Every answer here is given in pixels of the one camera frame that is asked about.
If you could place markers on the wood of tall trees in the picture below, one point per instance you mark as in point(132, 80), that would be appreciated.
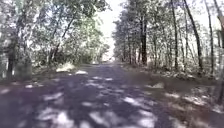
point(166, 33)

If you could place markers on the wood of green trees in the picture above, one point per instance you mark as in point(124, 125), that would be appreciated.
point(50, 33)

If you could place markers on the grassy verge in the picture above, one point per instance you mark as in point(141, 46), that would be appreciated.
point(50, 74)

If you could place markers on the dark asphalt forest road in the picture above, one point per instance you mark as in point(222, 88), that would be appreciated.
point(100, 96)

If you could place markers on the leaf-strewn dirt verge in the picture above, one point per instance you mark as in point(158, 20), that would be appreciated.
point(190, 96)

